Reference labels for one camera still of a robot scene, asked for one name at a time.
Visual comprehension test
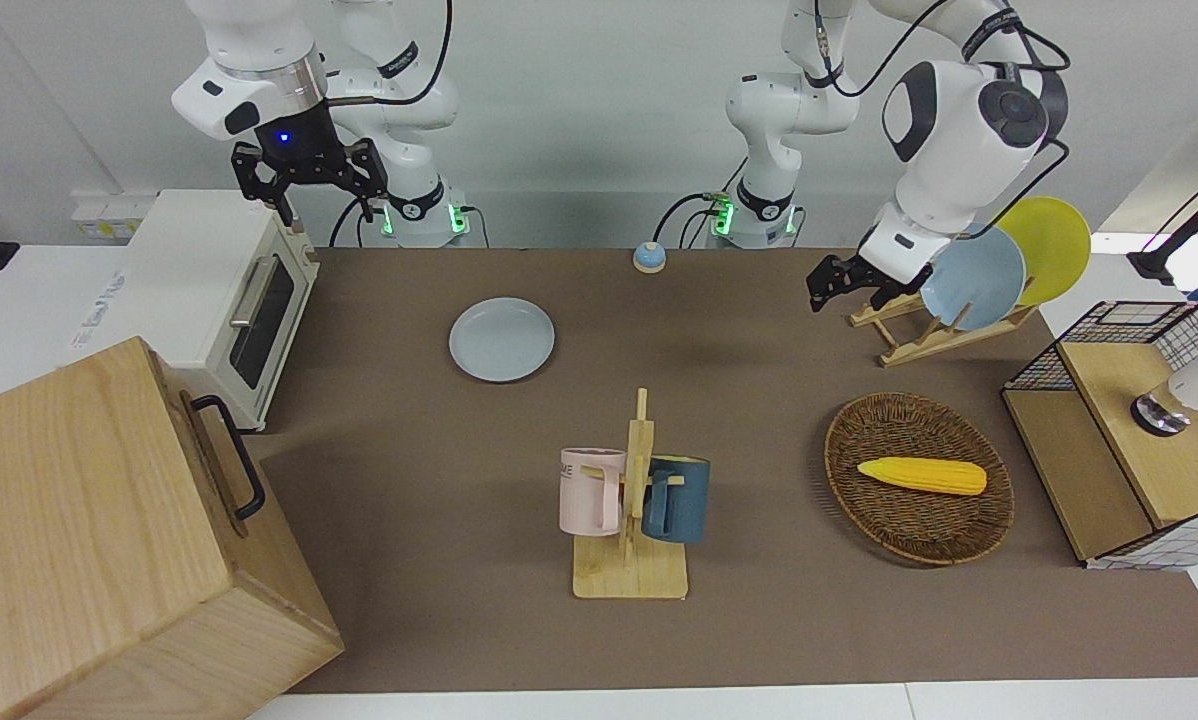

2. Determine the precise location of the yellow plate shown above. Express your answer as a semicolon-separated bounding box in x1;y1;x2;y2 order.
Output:
994;196;1092;307

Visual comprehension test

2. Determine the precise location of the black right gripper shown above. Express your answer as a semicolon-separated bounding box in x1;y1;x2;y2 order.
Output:
232;108;391;227

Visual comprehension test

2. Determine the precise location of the light blue plate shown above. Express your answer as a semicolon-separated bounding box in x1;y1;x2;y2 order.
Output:
919;224;1028;333

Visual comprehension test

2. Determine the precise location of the dark blue mug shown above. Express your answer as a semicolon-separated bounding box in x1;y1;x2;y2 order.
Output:
642;455;711;546

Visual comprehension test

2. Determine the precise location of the black box handle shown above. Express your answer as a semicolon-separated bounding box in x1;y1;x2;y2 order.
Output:
191;395;266;521

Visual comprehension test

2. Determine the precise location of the brown wicker basket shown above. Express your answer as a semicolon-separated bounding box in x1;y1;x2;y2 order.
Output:
824;392;1015;567

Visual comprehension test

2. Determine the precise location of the wooden dish rack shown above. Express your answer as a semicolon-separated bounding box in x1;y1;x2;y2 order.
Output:
849;285;1040;368

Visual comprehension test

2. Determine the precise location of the black base cable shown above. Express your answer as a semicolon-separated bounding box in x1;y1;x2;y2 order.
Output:
327;195;385;249
654;190;730;249

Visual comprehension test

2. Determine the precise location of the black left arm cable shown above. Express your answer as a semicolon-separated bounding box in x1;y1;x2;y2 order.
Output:
812;0;1073;213

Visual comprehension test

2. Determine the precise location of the brown table mat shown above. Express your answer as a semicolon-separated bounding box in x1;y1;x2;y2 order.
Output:
249;248;1198;694

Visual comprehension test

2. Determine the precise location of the large wooden box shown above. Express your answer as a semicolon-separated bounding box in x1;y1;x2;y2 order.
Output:
0;336;345;720

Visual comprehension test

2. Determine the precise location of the grid-patterned wire shelf box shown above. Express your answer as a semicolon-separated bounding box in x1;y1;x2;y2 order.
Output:
1001;300;1198;571

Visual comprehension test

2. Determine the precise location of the black left base cable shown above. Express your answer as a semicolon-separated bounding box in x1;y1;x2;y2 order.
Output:
654;190;730;249

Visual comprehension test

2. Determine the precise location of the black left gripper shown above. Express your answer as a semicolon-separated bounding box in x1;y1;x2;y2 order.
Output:
806;250;926;314

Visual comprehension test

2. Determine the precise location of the yellow corn cob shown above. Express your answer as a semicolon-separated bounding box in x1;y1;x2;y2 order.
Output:
857;457;988;497

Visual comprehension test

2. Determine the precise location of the white toaster oven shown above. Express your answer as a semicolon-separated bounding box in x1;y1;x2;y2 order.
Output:
69;190;320;433

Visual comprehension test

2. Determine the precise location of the wooden mug tree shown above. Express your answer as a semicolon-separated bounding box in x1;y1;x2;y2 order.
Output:
571;388;690;601

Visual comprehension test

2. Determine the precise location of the gray round plate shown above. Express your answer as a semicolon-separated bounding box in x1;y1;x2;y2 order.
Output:
448;297;557;384

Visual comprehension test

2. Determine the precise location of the black right base cable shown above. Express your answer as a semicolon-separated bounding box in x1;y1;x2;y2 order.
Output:
327;195;385;249

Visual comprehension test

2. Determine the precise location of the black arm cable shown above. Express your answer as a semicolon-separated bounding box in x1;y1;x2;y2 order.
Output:
812;0;1073;213
327;0;455;107

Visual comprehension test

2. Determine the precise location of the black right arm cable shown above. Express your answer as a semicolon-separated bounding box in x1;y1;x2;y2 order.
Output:
327;0;455;107

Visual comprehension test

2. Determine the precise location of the pink mug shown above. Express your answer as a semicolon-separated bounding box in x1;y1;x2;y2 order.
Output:
559;447;627;537

